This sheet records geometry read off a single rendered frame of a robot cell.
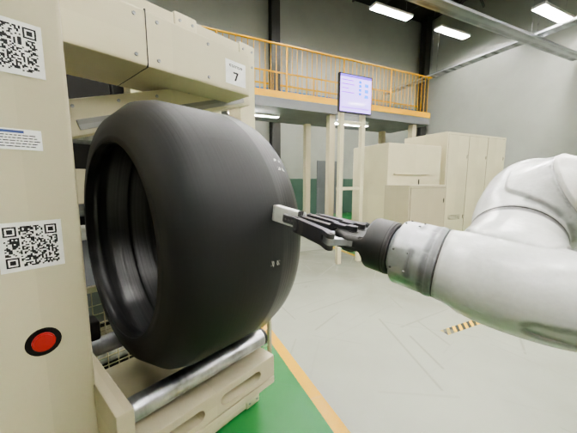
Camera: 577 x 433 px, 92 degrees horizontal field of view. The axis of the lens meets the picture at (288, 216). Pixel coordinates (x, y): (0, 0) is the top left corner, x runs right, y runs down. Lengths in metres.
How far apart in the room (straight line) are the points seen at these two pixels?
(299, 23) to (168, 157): 11.65
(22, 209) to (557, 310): 0.67
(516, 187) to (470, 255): 0.13
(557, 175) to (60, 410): 0.81
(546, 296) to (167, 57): 0.98
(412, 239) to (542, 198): 0.16
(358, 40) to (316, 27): 1.92
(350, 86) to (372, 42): 9.18
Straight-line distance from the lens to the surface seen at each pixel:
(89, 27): 0.94
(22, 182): 0.58
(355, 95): 4.64
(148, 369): 0.96
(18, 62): 0.61
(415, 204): 5.02
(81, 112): 1.02
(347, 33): 13.09
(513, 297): 0.35
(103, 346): 0.90
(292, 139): 10.72
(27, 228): 0.59
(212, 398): 0.73
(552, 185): 0.45
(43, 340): 0.63
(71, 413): 0.71
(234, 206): 0.48
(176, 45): 1.03
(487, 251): 0.36
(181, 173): 0.48
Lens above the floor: 1.32
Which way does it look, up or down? 7 degrees down
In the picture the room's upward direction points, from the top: straight up
